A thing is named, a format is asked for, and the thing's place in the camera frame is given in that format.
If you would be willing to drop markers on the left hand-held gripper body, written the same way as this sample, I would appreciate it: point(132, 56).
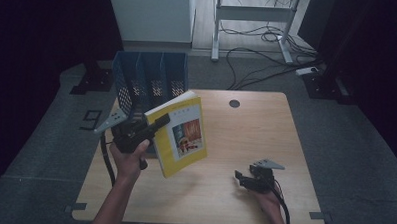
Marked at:
point(130, 136)

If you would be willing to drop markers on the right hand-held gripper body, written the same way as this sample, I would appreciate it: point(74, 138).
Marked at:
point(262, 179)

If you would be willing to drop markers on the yellow book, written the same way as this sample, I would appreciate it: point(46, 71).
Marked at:
point(182, 138)

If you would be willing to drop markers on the blue plastic file rack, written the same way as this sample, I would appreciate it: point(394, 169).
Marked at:
point(148, 73)

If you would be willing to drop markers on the person's right hand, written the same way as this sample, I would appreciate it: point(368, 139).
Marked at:
point(266, 201)

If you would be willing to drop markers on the person's left hand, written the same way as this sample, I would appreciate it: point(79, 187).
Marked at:
point(129, 164)

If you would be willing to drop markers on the black stand base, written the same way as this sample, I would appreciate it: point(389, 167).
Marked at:
point(324, 88)
point(94, 81)

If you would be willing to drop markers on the grey tape piece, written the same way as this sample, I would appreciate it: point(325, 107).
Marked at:
point(319, 216)
point(76, 208)

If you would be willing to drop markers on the round dark table grommet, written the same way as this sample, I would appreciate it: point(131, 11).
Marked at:
point(234, 103)

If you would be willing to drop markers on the white cabinet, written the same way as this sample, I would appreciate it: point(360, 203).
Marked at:
point(151, 17)

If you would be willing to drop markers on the white power strip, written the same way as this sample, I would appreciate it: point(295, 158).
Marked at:
point(307, 71)

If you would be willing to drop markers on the dark curtain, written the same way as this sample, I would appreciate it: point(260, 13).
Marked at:
point(31, 52)
point(371, 64)

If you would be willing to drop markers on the white metal desk frame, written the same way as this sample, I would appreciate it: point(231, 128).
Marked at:
point(253, 13)

